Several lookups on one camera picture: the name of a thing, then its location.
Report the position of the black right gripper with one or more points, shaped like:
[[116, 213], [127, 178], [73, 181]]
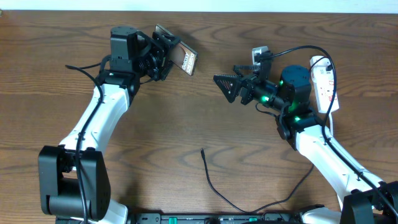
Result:
[[249, 83]]

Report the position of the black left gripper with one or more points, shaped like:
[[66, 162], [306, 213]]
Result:
[[162, 71]]

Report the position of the Galaxy S25 Ultra smartphone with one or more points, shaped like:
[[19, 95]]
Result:
[[183, 56]]

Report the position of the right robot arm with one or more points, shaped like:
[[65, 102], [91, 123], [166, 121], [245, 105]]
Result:
[[301, 103]]

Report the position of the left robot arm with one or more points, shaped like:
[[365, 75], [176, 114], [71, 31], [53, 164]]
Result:
[[73, 179]]

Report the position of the white USB charger adapter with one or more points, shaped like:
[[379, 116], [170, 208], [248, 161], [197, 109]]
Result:
[[320, 64]]

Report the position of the white power strip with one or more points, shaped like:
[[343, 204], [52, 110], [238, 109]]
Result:
[[322, 77]]

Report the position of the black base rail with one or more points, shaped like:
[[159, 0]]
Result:
[[157, 218]]

